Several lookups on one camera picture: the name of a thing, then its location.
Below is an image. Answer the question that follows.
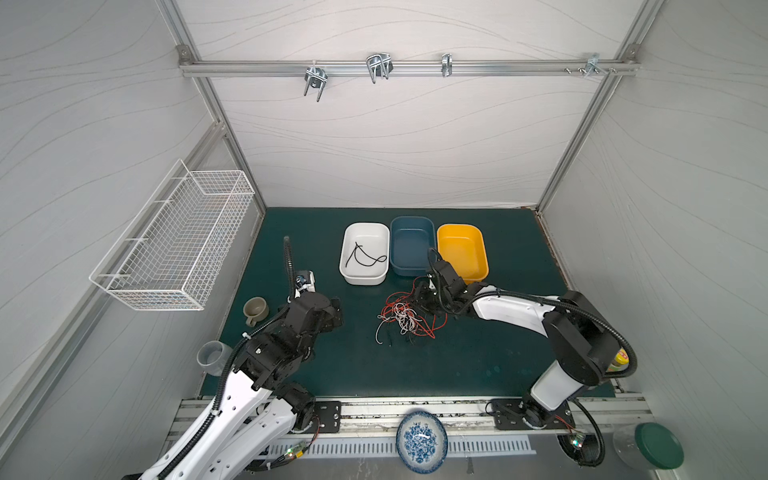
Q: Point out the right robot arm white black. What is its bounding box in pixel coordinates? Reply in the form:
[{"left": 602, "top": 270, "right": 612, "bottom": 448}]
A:
[{"left": 416, "top": 256, "right": 639, "bottom": 429}]

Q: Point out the metal hook clamp middle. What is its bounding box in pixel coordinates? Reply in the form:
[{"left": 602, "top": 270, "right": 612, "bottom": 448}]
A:
[{"left": 365, "top": 53, "right": 393, "bottom": 84}]

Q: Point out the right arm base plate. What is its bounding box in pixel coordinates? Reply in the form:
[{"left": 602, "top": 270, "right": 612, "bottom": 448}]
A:
[{"left": 484, "top": 397, "right": 575, "bottom": 431}]

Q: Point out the metal bracket right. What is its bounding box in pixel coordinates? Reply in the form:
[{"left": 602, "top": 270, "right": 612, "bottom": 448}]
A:
[{"left": 564, "top": 53, "right": 617, "bottom": 78}]

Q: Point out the metal hook clamp left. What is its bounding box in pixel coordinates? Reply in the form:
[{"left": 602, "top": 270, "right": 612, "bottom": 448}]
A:
[{"left": 303, "top": 66, "right": 328, "bottom": 102}]

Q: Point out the clear plastic cup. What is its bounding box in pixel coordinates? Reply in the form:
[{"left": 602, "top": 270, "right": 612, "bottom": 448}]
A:
[{"left": 196, "top": 340, "right": 232, "bottom": 377}]

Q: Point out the white plastic bin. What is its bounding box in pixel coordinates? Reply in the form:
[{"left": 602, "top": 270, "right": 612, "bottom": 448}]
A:
[{"left": 339, "top": 222, "right": 390, "bottom": 286}]

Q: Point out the yellow plastic bin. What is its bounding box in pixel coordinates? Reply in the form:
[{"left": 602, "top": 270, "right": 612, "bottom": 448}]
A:
[{"left": 436, "top": 224, "right": 490, "bottom": 283}]

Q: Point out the jar with green lid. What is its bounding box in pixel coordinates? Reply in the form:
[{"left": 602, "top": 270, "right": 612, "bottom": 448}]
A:
[{"left": 613, "top": 422, "right": 685, "bottom": 471}]

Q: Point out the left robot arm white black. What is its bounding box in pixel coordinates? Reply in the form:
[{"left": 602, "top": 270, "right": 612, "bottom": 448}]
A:
[{"left": 139, "top": 291, "right": 343, "bottom": 479}]

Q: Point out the white cable tangle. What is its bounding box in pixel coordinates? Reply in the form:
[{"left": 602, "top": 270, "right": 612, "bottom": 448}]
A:
[{"left": 374, "top": 305, "right": 428, "bottom": 346}]

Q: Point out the red cable tangle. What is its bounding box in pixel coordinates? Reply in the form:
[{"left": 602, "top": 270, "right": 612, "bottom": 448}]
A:
[{"left": 379, "top": 278, "right": 450, "bottom": 340}]

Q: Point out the blue white patterned plate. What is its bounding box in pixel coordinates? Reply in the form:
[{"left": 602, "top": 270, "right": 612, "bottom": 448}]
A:
[{"left": 395, "top": 410, "right": 448, "bottom": 475}]

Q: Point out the olive green mug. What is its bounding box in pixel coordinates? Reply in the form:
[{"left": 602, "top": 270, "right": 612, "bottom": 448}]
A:
[{"left": 243, "top": 297, "right": 269, "bottom": 327}]

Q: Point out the metal hook small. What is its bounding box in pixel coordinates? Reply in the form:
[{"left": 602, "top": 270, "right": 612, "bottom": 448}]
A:
[{"left": 441, "top": 53, "right": 453, "bottom": 78}]

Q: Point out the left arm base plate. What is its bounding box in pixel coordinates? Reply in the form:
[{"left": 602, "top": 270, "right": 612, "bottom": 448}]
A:
[{"left": 290, "top": 401, "right": 342, "bottom": 434}]

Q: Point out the aluminium crossbar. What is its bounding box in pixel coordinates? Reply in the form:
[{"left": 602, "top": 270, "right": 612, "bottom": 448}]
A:
[{"left": 180, "top": 57, "right": 641, "bottom": 78}]

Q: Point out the black cable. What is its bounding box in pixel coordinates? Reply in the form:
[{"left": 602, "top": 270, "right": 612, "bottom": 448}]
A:
[{"left": 344, "top": 241, "right": 389, "bottom": 269}]

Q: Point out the metal hook clamp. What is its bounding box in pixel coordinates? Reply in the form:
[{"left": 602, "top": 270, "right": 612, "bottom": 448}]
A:
[
  {"left": 303, "top": 66, "right": 328, "bottom": 102},
  {"left": 365, "top": 53, "right": 393, "bottom": 84}
]

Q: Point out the white wire basket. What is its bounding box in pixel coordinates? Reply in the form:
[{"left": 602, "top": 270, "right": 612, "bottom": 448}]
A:
[{"left": 89, "top": 159, "right": 254, "bottom": 311}]

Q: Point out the bottle with yellow cap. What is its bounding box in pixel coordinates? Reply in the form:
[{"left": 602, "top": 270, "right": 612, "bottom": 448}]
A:
[{"left": 607, "top": 348, "right": 630, "bottom": 372}]

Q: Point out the blue plastic bin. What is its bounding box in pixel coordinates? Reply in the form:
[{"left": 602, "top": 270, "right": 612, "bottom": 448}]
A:
[{"left": 389, "top": 216, "right": 436, "bottom": 277}]

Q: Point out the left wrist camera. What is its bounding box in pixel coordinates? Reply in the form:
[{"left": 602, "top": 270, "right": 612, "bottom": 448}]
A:
[{"left": 294, "top": 270, "right": 316, "bottom": 297}]

